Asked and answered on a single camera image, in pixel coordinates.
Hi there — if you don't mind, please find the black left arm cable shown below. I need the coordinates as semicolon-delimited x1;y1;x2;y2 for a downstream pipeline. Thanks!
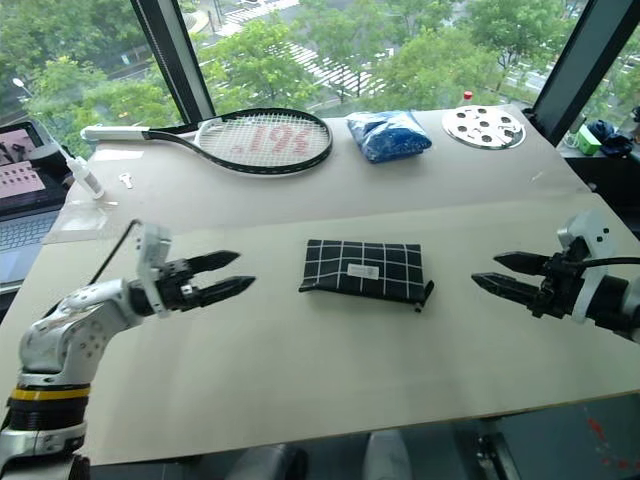
91;218;142;287

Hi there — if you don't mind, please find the clear plastic sheet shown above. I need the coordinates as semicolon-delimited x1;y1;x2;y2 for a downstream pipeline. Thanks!
42;198;121;245

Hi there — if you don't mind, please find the blue plastic bag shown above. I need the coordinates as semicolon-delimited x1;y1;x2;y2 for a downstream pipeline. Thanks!
345;109;434;165

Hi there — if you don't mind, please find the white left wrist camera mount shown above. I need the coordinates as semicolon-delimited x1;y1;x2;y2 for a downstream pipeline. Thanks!
133;222;174;320

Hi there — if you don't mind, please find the grey laptop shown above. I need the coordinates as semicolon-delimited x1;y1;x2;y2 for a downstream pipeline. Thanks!
0;119;72;297

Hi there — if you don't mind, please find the round silver perforated disc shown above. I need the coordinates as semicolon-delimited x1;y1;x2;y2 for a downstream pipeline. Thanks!
441;105;528;151

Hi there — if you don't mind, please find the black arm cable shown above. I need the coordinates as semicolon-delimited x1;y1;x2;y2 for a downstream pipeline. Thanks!
574;255;640;269
91;218;142;287

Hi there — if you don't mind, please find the green box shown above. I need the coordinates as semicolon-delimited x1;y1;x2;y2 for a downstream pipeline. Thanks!
574;124;602;156

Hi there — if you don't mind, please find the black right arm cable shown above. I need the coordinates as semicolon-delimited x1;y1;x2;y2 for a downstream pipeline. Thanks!
574;255;640;269

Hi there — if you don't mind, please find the dark blue cloth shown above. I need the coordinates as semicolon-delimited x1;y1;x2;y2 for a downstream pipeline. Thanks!
587;118;633;158

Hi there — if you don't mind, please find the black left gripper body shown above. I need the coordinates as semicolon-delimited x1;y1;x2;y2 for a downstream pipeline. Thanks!
159;257;209;313

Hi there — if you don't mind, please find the white glue tube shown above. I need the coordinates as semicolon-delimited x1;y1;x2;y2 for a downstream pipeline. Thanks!
60;144;107;201

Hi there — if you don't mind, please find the black white tennis racket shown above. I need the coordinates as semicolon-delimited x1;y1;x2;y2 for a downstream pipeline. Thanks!
79;107;335;179

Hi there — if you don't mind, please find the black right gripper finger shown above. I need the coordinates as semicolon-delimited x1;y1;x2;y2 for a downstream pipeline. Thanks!
492;250;552;277
470;271;545;308

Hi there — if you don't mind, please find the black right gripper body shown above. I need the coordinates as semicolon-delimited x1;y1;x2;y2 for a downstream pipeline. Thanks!
530;239;589;320

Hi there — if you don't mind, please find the black grid-pattern pouch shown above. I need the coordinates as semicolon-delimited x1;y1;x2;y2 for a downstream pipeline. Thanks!
298;238;424;298

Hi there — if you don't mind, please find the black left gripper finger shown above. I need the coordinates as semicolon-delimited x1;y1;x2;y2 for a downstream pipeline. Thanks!
192;250;242;275
199;275;258;307

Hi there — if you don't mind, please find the black table leg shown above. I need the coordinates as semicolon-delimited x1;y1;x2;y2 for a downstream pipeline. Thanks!
473;418;522;480

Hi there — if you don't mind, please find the black window frame pillar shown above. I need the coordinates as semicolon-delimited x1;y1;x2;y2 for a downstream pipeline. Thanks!
529;0;640;147
130;0;217;129

